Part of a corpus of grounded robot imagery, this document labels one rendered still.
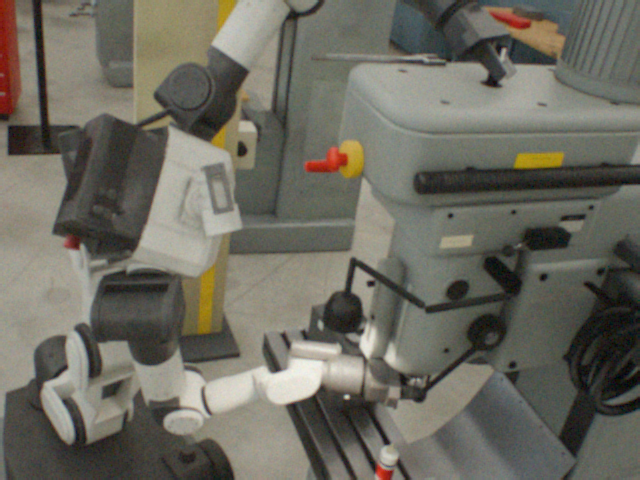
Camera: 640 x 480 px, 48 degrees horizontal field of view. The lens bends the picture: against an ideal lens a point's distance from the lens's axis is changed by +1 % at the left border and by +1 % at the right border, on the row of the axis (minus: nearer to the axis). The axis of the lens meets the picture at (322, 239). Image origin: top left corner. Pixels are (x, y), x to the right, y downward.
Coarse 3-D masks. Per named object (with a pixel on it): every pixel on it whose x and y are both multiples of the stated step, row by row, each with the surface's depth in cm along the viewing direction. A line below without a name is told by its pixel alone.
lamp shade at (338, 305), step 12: (336, 300) 125; (348, 300) 125; (360, 300) 127; (324, 312) 127; (336, 312) 125; (348, 312) 124; (360, 312) 126; (324, 324) 127; (336, 324) 125; (348, 324) 125; (360, 324) 127
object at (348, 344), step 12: (312, 312) 190; (312, 324) 191; (312, 336) 191; (324, 336) 185; (336, 336) 179; (348, 336) 178; (360, 336) 180; (348, 348) 176; (360, 348) 176; (360, 396) 183; (348, 408) 183
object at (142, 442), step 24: (48, 360) 211; (24, 408) 217; (144, 408) 223; (24, 432) 209; (48, 432) 210; (120, 432) 214; (144, 432) 215; (168, 432) 216; (24, 456) 201; (48, 456) 202; (72, 456) 204; (96, 456) 205; (120, 456) 206; (144, 456) 207; (168, 456) 203; (192, 456) 201
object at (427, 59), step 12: (336, 60) 115; (348, 60) 116; (360, 60) 117; (372, 60) 118; (384, 60) 119; (396, 60) 119; (408, 60) 120; (420, 60) 121; (432, 60) 121; (444, 60) 123
